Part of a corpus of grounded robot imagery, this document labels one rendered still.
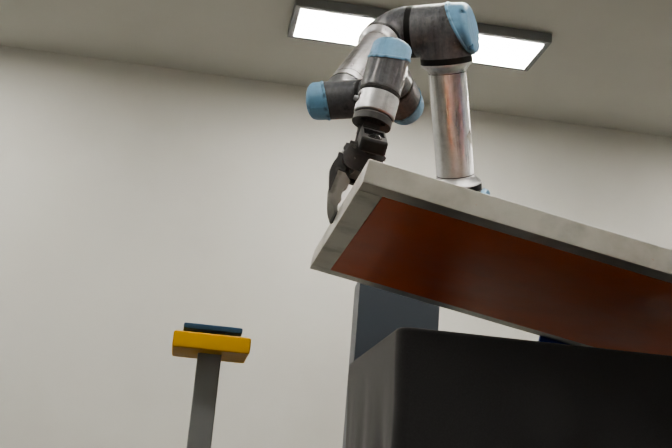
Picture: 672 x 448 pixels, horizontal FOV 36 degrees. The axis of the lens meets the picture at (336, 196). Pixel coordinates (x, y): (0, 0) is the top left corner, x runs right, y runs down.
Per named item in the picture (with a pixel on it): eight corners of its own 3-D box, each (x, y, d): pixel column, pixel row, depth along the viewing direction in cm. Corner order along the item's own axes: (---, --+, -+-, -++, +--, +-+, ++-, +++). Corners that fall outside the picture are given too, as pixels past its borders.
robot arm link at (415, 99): (373, 94, 206) (357, 67, 196) (428, 90, 202) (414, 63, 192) (370, 129, 203) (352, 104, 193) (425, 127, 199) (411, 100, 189)
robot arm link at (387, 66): (419, 57, 192) (407, 34, 185) (405, 110, 189) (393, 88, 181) (380, 54, 195) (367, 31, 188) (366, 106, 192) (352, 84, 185)
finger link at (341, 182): (328, 230, 181) (349, 185, 184) (333, 221, 176) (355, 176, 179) (312, 222, 181) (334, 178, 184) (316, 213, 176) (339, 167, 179)
